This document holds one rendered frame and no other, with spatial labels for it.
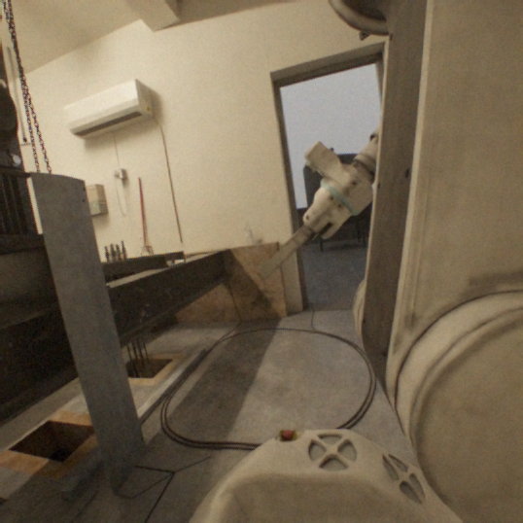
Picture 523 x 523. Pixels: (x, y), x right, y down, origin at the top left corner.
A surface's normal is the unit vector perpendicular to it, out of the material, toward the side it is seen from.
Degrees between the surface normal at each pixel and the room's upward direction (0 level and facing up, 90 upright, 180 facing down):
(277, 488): 75
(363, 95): 90
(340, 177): 66
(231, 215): 90
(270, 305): 90
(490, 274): 90
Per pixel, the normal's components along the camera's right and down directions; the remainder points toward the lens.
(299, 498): -0.19, -0.12
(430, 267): -0.30, 0.13
